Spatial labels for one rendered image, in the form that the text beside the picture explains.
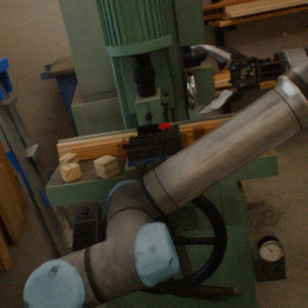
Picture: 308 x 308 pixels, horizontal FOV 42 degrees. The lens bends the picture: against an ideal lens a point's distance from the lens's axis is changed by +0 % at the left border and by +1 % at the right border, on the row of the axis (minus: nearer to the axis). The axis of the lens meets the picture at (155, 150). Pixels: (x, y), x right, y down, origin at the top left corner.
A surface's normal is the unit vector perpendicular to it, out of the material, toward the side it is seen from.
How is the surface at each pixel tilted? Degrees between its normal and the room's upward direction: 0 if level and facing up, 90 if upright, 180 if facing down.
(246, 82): 82
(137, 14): 90
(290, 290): 0
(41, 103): 90
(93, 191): 90
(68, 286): 60
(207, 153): 51
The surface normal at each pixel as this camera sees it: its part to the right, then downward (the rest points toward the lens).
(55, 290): -0.10, -0.13
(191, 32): -0.02, 0.38
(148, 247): -0.17, -0.45
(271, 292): -0.17, -0.91
